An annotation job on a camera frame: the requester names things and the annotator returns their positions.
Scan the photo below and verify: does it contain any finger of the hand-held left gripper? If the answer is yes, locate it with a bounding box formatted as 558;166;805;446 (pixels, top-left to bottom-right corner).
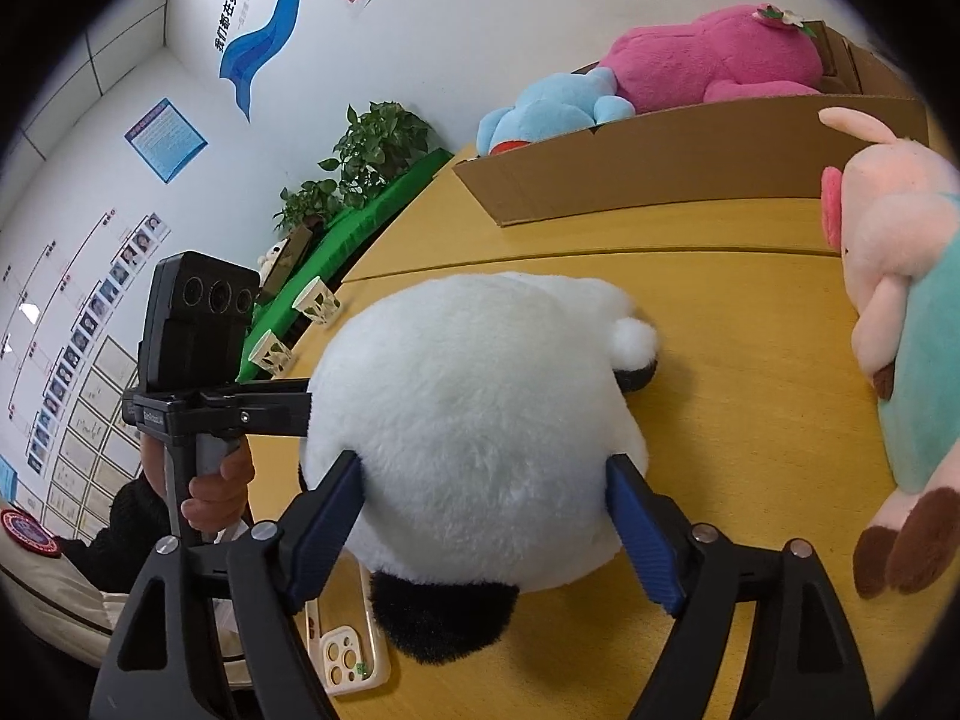
225;381;312;439

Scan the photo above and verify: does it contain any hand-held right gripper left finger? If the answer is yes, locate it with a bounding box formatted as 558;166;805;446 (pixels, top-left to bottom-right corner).
88;448;368;720

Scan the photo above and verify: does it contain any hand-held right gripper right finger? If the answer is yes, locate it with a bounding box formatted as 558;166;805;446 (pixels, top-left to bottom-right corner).
604;454;877;720

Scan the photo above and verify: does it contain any clear phone case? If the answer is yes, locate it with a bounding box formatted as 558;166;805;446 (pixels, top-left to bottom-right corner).
304;562;392;693

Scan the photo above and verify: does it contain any panda plush toy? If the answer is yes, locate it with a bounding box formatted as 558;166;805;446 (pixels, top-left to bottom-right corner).
298;272;661;665

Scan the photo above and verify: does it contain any pig plush toy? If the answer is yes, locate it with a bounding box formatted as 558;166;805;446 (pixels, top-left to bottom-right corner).
819;106;960;601

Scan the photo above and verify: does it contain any cardboard box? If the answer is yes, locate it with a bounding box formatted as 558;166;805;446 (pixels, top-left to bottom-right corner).
452;21;931;228

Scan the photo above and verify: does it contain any person's left forearm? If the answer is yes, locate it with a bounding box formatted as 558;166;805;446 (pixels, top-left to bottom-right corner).
64;476;175;595

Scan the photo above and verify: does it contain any wooden desktop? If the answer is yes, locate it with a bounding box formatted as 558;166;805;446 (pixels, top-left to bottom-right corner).
247;142;960;720

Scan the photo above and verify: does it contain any person's left hand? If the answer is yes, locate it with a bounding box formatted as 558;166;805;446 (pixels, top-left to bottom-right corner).
184;442;256;535

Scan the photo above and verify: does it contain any patterned paper cup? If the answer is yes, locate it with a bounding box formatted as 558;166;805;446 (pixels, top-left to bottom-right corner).
294;276;342;326
250;330;295;378

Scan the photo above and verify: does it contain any row of framed certificates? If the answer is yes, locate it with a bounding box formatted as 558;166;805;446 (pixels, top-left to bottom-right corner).
15;334;143;533

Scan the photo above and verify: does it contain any small green potted plant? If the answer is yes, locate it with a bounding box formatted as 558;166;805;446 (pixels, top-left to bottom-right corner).
271;178;340;233

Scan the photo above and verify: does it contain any green cloth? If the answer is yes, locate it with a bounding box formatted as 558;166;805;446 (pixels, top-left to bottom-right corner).
236;148;455;383

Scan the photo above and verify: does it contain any round red badge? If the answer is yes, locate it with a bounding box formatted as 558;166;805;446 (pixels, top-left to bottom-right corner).
0;508;65;560

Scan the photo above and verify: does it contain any large green potted plant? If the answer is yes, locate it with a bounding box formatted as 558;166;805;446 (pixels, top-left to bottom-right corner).
319;101;436;207

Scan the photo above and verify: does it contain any person's beige clothing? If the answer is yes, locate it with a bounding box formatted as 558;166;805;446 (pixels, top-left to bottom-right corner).
0;555;248;691

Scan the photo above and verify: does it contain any blue plush toy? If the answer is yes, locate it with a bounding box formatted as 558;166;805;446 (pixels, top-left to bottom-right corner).
476;67;638;157

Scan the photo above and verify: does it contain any pink plush toy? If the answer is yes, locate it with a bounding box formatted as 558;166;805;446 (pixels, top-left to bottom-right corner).
589;4;826;115

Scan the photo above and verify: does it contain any photo wall chart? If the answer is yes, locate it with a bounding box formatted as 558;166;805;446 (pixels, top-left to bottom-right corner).
0;206;166;481

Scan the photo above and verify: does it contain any blue framed wall notice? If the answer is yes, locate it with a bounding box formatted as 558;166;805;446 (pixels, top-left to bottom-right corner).
124;97;209;185

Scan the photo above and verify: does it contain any blue wave wall decal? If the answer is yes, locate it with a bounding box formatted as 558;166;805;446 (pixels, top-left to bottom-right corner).
202;0;323;122

